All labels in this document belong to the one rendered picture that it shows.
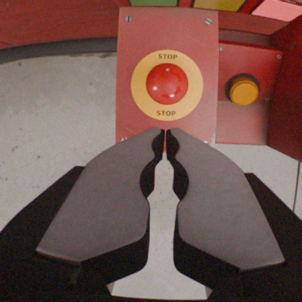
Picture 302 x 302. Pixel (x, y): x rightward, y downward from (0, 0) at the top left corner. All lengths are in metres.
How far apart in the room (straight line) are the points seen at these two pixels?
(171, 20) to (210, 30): 0.04
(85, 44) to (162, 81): 0.85
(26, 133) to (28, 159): 0.13
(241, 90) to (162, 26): 0.12
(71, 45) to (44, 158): 0.52
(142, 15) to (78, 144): 0.90
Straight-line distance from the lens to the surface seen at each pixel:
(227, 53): 0.30
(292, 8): 0.26
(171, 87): 0.23
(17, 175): 1.31
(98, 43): 1.05
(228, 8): 0.26
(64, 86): 1.12
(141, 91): 0.25
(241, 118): 0.34
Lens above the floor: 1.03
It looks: 79 degrees down
